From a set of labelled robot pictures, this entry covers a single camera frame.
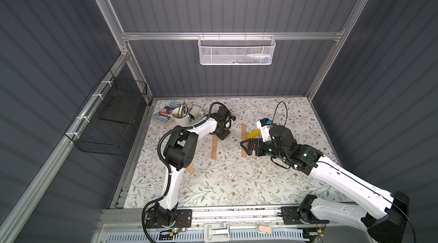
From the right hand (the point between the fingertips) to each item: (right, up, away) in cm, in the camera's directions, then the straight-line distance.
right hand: (250, 143), depth 72 cm
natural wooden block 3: (+1, +3, +33) cm, 33 cm away
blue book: (-48, +11, +34) cm, 60 cm away
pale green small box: (-29, +13, +33) cm, 46 cm away
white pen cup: (-36, +11, +25) cm, 45 cm away
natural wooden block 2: (-17, -10, +21) cm, 29 cm away
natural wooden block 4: (+1, -2, +27) cm, 28 cm away
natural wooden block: (-17, -4, +26) cm, 31 cm away
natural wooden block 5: (-29, -17, +16) cm, 37 cm away
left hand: (-10, 0, +28) cm, 30 cm away
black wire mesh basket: (-62, +8, 0) cm, 62 cm away
